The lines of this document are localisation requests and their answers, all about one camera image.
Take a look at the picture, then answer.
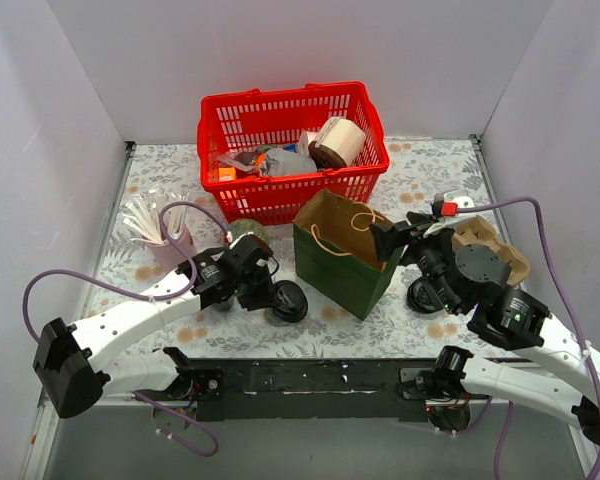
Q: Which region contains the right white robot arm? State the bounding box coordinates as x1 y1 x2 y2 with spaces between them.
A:
370 213 600 446

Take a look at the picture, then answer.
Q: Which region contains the beige and brown roll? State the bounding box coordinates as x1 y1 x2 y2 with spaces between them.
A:
308 117 366 169

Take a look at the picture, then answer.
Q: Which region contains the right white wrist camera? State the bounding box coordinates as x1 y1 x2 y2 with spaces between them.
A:
424 189 476 237

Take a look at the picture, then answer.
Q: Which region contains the red plastic shopping basket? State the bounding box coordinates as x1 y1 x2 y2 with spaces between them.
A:
197 81 390 225

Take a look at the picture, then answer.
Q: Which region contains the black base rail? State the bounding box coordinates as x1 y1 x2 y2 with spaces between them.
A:
134 358 494 422

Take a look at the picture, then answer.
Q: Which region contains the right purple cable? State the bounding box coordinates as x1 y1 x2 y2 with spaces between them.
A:
454 196 600 480

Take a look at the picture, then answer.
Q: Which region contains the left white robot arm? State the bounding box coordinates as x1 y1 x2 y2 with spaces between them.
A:
33 234 273 419

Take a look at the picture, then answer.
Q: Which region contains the brown cardboard cup carrier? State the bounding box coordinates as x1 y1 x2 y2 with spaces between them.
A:
452 216 531 287

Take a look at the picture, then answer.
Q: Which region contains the stack of black lids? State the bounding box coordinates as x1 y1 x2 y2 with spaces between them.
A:
407 277 445 315

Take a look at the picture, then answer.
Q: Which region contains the dark coffee cup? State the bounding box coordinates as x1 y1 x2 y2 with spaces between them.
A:
271 280 308 324

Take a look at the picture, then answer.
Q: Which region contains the pink small roll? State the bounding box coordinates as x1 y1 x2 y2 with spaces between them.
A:
296 130 318 157

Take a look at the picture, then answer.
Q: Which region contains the orange small box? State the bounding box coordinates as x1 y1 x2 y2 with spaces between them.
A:
218 167 237 182

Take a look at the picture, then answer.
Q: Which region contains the pink cup of straws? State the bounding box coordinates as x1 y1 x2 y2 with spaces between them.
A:
122 187 197 272

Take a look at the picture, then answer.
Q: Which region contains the green paper bag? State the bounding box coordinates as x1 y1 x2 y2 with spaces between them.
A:
293 189 401 320

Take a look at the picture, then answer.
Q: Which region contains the green round melon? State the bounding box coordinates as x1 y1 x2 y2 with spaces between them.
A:
226 218 270 244

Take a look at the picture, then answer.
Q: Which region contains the grey plastic pouch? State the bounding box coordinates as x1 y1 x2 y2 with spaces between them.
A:
261 148 317 177

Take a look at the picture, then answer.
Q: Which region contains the floral table mat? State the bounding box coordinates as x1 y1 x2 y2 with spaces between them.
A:
77 137 539 360

